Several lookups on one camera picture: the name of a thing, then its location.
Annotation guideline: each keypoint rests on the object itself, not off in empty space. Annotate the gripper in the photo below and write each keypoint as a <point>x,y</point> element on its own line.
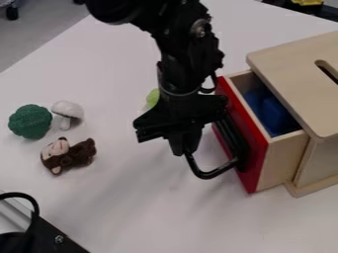
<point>176,115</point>

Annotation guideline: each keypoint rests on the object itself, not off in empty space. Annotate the red wooden drawer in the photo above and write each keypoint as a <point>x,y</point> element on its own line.
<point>246,154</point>

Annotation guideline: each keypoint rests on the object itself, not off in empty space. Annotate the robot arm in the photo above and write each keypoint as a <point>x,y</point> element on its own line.
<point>185,49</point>

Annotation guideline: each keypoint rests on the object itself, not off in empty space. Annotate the blue cloth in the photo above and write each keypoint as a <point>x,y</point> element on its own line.
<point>273,112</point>

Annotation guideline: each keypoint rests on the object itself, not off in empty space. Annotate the light green toy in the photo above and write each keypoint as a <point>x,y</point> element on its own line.
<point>152,98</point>

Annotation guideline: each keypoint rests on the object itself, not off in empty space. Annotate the wooden cabinet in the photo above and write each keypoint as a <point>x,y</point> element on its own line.
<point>286,69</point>

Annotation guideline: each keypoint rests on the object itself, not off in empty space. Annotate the brown plush monkey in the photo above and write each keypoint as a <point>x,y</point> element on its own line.
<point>66,155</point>

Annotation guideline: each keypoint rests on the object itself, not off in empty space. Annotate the white toy mushroom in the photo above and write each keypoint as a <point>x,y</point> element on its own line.
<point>67,110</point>

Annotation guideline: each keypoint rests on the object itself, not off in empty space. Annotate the green toy broccoli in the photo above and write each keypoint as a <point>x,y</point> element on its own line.
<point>30,121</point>

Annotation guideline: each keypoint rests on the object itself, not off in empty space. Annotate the black chair wheel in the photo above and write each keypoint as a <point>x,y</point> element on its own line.
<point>12,11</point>

